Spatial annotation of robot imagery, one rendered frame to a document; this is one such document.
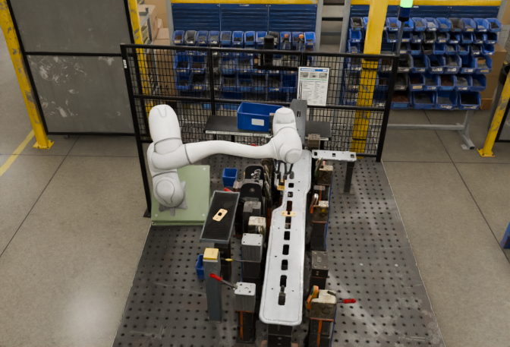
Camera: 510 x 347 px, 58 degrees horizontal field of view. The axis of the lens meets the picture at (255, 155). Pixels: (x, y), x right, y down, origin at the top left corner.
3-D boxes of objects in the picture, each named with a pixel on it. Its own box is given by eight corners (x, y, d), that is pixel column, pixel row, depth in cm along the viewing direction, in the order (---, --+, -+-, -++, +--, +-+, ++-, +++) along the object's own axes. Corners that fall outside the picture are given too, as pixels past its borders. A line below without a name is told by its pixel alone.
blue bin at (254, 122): (278, 133, 322) (279, 117, 315) (236, 128, 327) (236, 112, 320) (282, 121, 335) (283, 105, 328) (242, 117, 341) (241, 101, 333)
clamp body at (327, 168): (330, 215, 301) (335, 171, 281) (312, 213, 302) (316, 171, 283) (330, 206, 308) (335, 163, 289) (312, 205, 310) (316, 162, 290)
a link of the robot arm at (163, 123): (151, 181, 286) (144, 148, 291) (177, 176, 291) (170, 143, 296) (151, 143, 214) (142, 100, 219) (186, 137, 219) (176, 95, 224)
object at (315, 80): (326, 107, 329) (331, 67, 312) (295, 105, 332) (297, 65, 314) (326, 105, 331) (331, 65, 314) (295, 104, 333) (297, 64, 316)
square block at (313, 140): (316, 182, 329) (319, 140, 309) (304, 181, 330) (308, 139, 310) (316, 175, 336) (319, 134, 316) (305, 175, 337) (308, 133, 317)
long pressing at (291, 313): (307, 327, 198) (307, 325, 197) (255, 322, 200) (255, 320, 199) (311, 150, 311) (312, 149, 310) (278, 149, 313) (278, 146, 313)
